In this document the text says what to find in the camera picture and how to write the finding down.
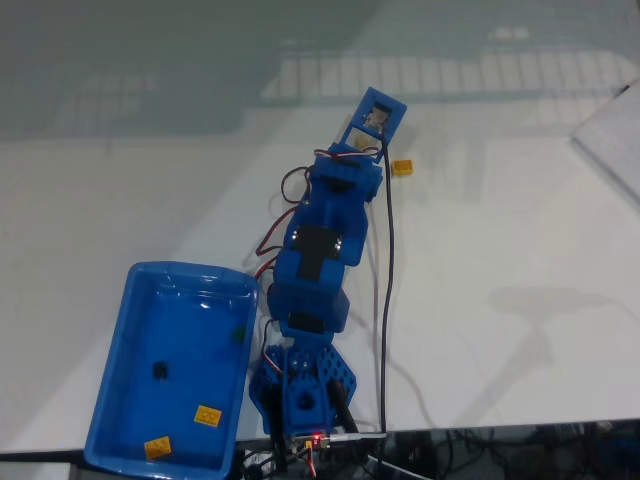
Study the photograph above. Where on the yellow lego brick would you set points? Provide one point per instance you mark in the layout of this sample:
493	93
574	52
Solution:
158	447
208	415
403	168

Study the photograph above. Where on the black lego brick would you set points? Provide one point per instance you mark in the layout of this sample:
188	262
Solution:
160	370

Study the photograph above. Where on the blue plastic bin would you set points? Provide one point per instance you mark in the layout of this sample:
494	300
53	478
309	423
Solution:
190	325

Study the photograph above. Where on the black clamp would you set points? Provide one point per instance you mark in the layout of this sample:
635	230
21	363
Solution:
342	405
278	420

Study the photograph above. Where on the white flat panel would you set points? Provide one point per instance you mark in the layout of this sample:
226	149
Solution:
615	135

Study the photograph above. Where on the controller board with red light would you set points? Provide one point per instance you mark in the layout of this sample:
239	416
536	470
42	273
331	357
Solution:
315	441

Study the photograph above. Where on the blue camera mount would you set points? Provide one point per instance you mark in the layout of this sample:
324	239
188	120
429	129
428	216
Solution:
395	112

